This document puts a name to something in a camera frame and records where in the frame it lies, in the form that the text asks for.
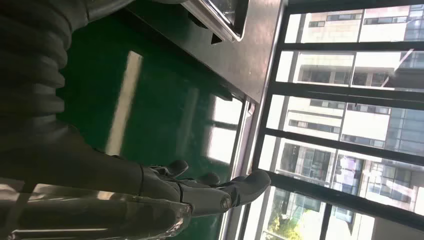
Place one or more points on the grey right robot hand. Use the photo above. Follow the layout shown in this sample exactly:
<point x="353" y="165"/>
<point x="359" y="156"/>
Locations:
<point x="99" y="185"/>

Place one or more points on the green conveyor belt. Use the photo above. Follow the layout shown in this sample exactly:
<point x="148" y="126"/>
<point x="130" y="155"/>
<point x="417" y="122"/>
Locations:
<point x="159" y="116"/>

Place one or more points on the electronic weighing scale, steel tray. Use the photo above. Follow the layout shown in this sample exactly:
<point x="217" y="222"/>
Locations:
<point x="225" y="16"/>

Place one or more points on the black framed window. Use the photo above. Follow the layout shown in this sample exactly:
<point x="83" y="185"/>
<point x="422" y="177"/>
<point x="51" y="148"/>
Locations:
<point x="331" y="92"/>

